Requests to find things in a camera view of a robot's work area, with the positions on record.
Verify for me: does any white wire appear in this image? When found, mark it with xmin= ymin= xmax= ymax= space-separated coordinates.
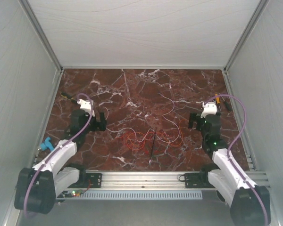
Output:
xmin=102 ymin=93 xmax=182 ymax=145

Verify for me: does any red wire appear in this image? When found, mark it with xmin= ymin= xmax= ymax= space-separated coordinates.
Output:
xmin=119 ymin=130 xmax=180 ymax=155

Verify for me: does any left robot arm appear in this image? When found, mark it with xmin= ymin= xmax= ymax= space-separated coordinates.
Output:
xmin=14 ymin=110 xmax=107 ymax=214

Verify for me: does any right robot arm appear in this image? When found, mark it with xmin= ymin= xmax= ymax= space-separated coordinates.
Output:
xmin=188 ymin=113 xmax=271 ymax=226

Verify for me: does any black screwdriver right side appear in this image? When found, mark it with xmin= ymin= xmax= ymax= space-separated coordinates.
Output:
xmin=222 ymin=97 xmax=232 ymax=112

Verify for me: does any black yellow screwdriver left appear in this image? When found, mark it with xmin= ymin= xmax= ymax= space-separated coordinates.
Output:
xmin=61 ymin=92 xmax=78 ymax=104

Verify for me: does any blue plastic fitting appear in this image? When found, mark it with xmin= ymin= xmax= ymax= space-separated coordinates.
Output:
xmin=37 ymin=137 xmax=54 ymax=152

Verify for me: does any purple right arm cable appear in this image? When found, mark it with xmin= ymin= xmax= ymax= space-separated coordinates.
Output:
xmin=206 ymin=94 xmax=272 ymax=226

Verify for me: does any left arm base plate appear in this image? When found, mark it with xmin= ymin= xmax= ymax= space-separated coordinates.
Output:
xmin=79 ymin=173 xmax=102 ymax=189

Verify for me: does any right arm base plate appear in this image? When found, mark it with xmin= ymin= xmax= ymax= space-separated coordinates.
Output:
xmin=184 ymin=173 xmax=214 ymax=189

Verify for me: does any aluminium front rail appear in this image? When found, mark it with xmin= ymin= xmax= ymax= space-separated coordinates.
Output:
xmin=54 ymin=170 xmax=271 ymax=189

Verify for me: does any grey slotted cable duct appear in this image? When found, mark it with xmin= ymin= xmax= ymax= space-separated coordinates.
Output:
xmin=57 ymin=190 xmax=203 ymax=200

